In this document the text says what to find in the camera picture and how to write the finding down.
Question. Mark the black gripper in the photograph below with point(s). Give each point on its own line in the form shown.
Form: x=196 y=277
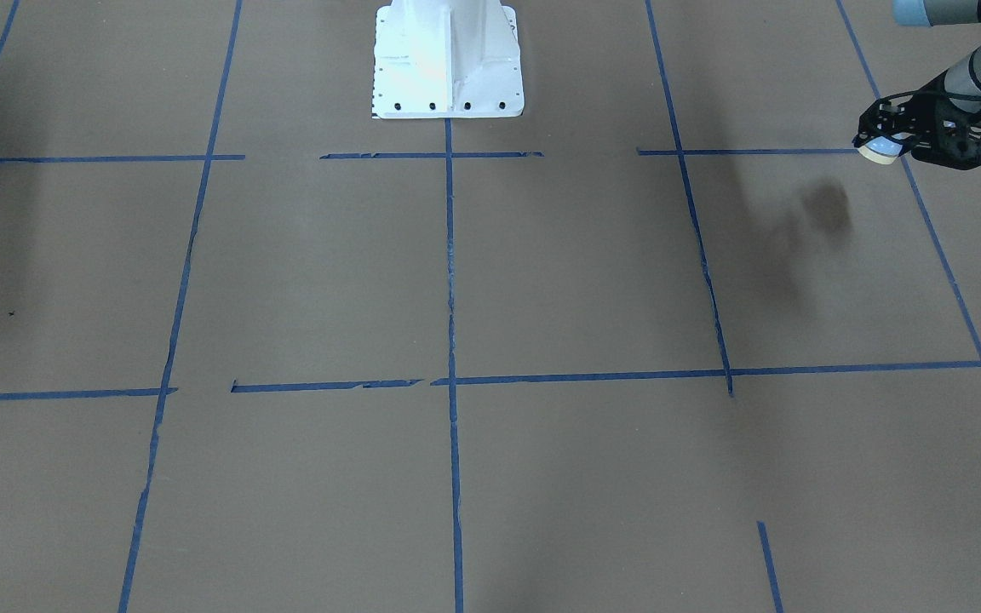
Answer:
x=921 y=113

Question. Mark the light blue call bell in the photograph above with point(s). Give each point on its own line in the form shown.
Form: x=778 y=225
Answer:
x=881 y=150

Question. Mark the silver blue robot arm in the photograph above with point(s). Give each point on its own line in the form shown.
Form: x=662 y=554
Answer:
x=964 y=77

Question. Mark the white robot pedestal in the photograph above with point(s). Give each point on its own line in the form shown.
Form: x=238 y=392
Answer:
x=447 y=59

